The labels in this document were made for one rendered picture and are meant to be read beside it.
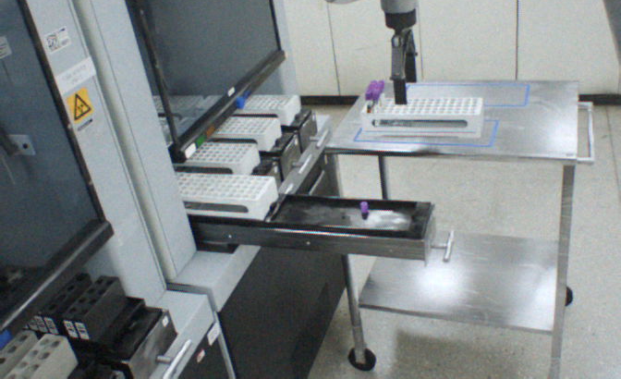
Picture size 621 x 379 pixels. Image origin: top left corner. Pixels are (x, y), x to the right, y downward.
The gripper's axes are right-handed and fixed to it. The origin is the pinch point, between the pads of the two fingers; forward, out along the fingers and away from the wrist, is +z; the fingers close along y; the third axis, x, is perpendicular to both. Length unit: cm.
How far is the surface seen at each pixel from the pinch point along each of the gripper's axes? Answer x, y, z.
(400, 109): 1.5, -1.7, 4.9
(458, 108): -13.0, -1.1, 4.9
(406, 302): 3, -7, 65
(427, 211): -10.5, -37.5, 11.2
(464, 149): -15.2, -11.1, 10.9
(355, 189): 49, 98, 93
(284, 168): 30.8, -14.1, 16.1
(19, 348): 46, -92, 5
